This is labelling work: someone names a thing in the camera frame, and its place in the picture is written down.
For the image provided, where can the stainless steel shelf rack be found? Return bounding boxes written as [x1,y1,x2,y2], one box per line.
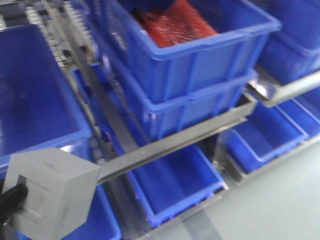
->
[0,0,320,240]

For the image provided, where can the blue bin with red contents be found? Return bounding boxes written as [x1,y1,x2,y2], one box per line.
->
[97,0,282,103]

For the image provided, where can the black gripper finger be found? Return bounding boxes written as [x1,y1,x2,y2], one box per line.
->
[0,184,28,225]

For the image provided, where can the blue bin left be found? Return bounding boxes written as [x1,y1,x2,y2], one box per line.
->
[0,24,92,178]

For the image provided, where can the red mesh bag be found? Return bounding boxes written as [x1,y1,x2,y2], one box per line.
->
[131,0,219,48]

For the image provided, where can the gray hollow cube base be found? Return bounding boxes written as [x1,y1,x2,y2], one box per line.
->
[3,147,101,240]

